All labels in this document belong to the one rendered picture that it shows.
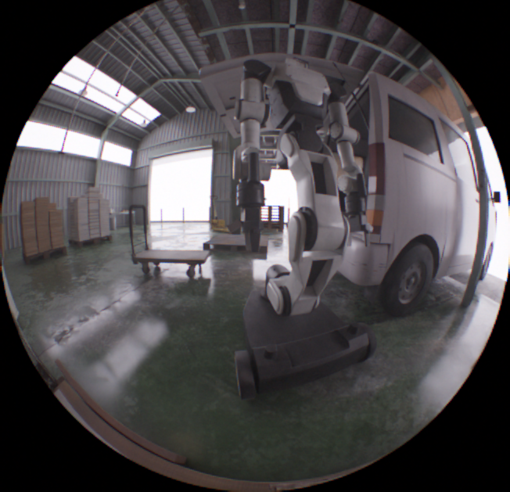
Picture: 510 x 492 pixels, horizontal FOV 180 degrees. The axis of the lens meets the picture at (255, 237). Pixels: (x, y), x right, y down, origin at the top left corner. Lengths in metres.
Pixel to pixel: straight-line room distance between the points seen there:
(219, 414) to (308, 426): 0.31
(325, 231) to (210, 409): 0.73
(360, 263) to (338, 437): 0.80
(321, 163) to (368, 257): 0.53
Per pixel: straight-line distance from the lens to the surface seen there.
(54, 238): 4.22
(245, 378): 0.56
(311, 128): 0.68
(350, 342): 0.69
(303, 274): 0.52
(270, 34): 2.55
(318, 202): 0.50
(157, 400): 0.77
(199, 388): 0.76
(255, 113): 0.64
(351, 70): 1.55
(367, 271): 0.92
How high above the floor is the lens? 0.66
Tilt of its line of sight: 9 degrees down
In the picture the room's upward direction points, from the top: 1 degrees clockwise
